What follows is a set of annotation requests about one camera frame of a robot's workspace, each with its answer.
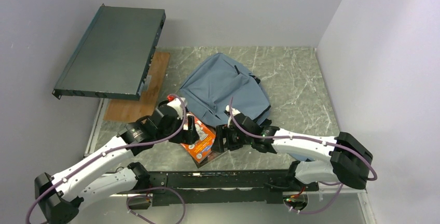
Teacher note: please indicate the brown wooden board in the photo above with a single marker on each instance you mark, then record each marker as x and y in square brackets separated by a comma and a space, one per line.
[130, 110]

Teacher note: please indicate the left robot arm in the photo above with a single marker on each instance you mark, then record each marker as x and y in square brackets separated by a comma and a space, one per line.
[63, 195]

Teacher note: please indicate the blue backpack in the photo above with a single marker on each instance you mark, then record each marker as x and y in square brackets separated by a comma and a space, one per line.
[218, 80]

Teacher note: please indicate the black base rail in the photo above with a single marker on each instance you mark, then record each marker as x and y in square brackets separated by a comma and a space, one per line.
[237, 186]

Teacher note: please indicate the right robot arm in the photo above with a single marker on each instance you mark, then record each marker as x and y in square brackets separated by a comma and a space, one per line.
[327, 159]

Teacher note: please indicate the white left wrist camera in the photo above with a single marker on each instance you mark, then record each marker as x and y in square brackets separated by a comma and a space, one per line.
[177, 103]

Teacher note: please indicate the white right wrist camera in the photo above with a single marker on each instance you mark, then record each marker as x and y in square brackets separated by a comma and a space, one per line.
[230, 111]

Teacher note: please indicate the dark cover book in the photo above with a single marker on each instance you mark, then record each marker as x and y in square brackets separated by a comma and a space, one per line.
[211, 156]

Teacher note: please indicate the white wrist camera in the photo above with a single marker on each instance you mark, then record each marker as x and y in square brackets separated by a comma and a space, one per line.
[230, 111]
[177, 103]

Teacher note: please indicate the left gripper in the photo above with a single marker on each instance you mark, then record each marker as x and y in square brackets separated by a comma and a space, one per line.
[189, 136]

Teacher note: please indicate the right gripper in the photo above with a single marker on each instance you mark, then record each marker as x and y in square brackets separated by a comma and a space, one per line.
[223, 131]

